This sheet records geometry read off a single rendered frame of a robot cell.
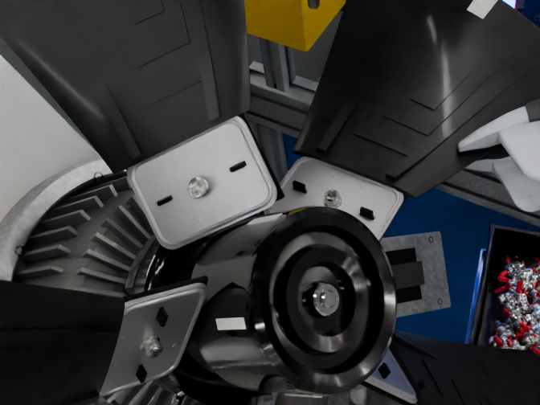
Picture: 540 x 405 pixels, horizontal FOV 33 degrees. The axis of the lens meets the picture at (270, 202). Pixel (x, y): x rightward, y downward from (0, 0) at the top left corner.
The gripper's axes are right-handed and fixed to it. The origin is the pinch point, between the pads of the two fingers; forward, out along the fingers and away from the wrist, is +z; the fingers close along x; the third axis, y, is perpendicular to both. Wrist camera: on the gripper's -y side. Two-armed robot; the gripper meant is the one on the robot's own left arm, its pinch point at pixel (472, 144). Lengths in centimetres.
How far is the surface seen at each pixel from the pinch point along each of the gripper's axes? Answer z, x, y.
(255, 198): 16.5, -8.1, 7.0
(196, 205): 20.6, -7.6, 6.5
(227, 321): 19.2, -7.8, 15.3
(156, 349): 23.8, -7.1, 16.0
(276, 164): 16, 52, -36
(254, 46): 18, 92, -96
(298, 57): 8, 111, -107
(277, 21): 13.0, 19.4, -33.8
